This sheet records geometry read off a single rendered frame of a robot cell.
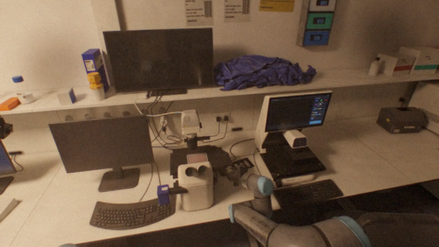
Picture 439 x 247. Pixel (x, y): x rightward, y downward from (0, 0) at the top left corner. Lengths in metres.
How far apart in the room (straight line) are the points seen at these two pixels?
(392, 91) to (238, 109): 1.65
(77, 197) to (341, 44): 2.44
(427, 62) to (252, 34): 1.63
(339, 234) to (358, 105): 2.00
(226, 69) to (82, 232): 1.36
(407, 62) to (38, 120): 3.13
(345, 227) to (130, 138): 1.16
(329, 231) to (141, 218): 1.03
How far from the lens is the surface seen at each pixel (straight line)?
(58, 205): 1.76
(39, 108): 1.80
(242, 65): 1.71
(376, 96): 2.72
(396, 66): 2.47
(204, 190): 1.31
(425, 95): 2.86
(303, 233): 0.71
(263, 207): 1.24
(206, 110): 1.89
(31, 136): 2.28
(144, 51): 1.59
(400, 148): 2.40
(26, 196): 1.96
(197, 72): 1.61
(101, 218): 1.54
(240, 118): 2.00
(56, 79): 2.10
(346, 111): 2.56
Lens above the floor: 1.89
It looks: 28 degrees down
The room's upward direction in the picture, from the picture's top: straight up
